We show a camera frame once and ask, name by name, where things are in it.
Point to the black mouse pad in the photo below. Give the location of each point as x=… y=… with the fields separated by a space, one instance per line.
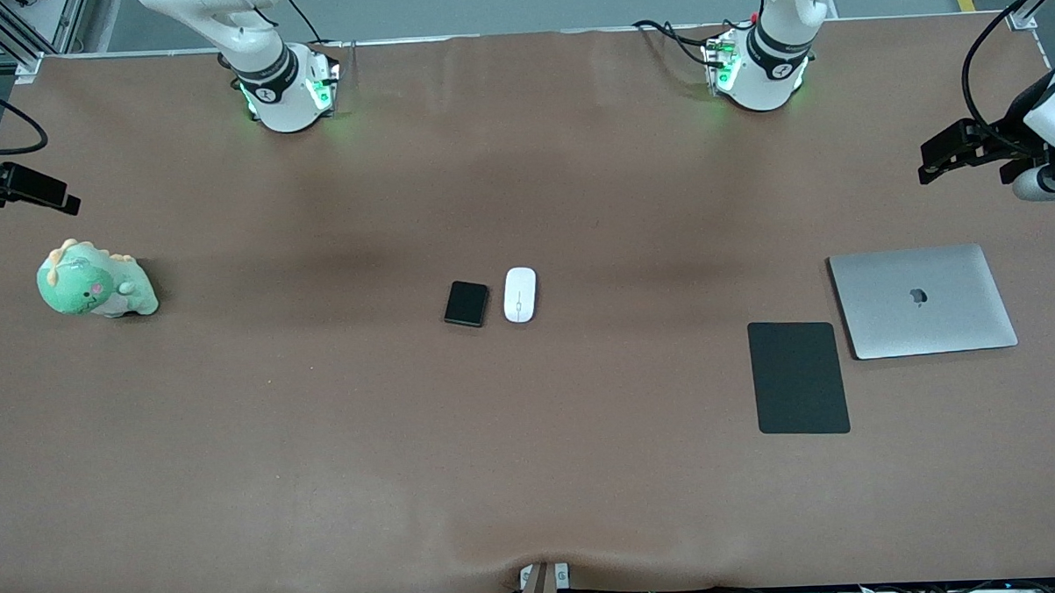
x=798 y=377

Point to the white computer mouse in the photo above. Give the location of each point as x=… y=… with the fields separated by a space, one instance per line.
x=519 y=294

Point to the brown table cover mat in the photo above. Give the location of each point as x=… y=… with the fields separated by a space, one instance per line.
x=534 y=472

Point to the silver closed laptop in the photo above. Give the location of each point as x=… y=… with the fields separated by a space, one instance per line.
x=922 y=300

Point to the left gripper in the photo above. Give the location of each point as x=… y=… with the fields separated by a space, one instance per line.
x=1007 y=138

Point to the metal table edge bracket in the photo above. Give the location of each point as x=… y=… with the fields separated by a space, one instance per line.
x=544 y=584

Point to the black phone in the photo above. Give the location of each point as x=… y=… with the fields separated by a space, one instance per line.
x=466 y=304

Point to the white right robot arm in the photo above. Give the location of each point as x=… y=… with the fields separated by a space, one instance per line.
x=265 y=69

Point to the green dinosaur plush toy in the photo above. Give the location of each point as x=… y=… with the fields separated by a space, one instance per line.
x=88 y=285

